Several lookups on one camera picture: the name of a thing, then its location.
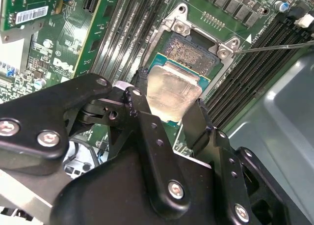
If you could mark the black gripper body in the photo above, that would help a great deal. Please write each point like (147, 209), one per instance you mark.
(110, 198)

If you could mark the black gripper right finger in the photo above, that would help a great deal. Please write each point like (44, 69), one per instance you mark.
(220, 161)

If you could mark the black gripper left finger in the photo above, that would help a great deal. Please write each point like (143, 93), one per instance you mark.
(49, 107)

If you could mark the CPU with silver top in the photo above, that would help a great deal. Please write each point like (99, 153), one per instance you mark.
(171, 87)

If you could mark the metal locking lever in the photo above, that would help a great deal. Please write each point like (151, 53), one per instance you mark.
(282, 46)

